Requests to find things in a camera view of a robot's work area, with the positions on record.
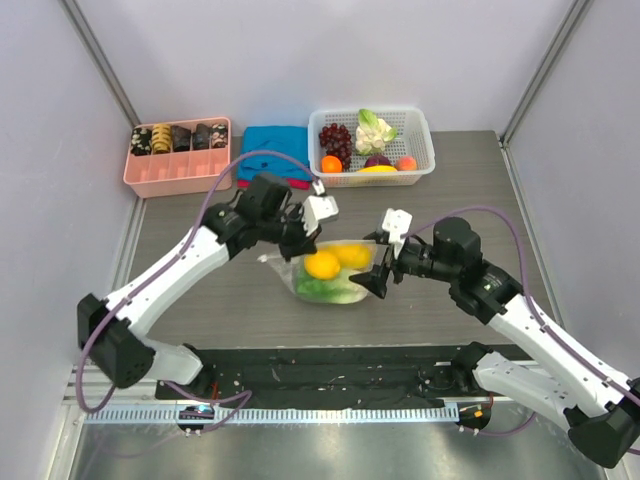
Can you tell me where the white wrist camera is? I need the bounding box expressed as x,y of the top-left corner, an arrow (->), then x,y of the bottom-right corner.
302,179 -> 339,237
377,208 -> 413,259

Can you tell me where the green lettuce leaf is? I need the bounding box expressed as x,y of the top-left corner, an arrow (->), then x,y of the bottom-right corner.
294,269 -> 368,305

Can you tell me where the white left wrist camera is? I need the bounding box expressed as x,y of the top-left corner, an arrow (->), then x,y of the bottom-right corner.
302,179 -> 339,237

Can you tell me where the blue folded cloth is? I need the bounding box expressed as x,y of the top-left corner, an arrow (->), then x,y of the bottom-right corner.
237,126 -> 311,183

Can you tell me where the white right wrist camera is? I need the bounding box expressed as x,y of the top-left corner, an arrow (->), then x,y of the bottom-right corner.
377,208 -> 413,259

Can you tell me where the black roll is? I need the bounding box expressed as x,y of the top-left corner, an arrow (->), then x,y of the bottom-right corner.
192,123 -> 211,150

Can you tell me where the peach fruit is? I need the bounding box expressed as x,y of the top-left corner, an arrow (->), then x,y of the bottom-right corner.
395,156 -> 418,172

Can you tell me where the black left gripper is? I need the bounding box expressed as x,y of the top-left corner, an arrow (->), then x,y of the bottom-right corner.
259,201 -> 321,262

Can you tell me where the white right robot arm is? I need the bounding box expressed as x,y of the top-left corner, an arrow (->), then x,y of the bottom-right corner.
350,209 -> 639,469

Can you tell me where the clear zip top bag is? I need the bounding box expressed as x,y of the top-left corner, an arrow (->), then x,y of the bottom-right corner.
258,240 -> 378,305

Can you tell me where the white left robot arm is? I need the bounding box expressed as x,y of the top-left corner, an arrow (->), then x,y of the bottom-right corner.
78,174 -> 338,399

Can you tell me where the white plastic basket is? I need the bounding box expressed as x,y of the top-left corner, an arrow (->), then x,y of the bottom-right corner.
308,105 -> 436,188

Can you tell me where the yellow banana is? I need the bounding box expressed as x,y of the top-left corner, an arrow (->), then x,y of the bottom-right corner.
357,165 -> 398,175

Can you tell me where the orange fruit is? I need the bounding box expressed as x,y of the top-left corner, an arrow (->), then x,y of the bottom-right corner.
320,155 -> 343,174

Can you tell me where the dark floral sushi roll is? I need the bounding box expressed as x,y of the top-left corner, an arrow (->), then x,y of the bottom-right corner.
129,127 -> 152,156

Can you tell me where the magenta folded cloth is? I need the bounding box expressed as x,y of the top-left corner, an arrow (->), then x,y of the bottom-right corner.
237,178 -> 311,190

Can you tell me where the yellow mango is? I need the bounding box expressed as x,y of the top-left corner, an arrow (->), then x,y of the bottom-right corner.
329,243 -> 373,270

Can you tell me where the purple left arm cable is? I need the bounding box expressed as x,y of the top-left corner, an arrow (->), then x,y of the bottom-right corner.
75,150 -> 329,414

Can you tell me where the dark brown roll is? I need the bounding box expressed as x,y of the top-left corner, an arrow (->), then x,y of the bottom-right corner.
171,125 -> 192,152

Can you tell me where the yellow lemon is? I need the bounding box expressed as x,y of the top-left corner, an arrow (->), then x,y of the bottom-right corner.
303,250 -> 342,281

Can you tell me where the yellow striped roll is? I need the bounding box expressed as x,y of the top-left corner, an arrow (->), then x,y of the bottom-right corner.
151,123 -> 172,155

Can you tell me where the purple red onion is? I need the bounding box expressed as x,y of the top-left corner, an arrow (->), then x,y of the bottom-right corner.
365,154 -> 392,168

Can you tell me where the pink floral roll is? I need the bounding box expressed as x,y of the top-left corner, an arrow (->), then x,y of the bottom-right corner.
210,122 -> 229,149

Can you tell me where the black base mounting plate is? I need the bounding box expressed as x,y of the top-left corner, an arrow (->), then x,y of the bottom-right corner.
154,344 -> 531,411

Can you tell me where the white slotted cable duct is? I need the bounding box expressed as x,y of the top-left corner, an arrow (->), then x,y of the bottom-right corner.
86,403 -> 459,425

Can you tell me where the pink divided storage box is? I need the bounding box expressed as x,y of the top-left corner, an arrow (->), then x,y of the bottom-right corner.
123,117 -> 232,199

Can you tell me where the red grape bunch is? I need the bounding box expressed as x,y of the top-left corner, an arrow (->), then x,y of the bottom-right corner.
318,123 -> 352,173

